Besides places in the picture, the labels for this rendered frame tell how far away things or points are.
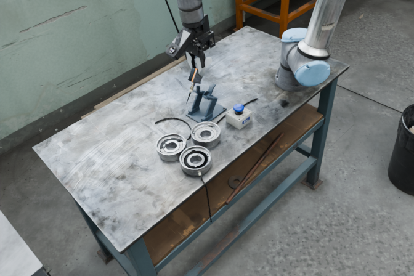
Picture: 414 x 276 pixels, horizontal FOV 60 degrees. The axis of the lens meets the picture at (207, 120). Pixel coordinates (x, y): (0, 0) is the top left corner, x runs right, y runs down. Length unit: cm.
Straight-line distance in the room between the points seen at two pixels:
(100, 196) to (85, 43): 171
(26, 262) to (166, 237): 45
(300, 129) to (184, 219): 68
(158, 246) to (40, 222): 111
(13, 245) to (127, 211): 42
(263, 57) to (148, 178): 82
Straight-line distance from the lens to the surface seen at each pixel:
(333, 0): 122
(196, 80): 126
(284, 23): 321
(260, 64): 166
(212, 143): 123
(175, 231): 137
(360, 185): 226
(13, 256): 136
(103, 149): 135
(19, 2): 251
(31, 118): 281
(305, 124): 173
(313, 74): 130
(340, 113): 268
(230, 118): 132
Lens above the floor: 171
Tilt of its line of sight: 42 degrees down
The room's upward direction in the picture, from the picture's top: 6 degrees counter-clockwise
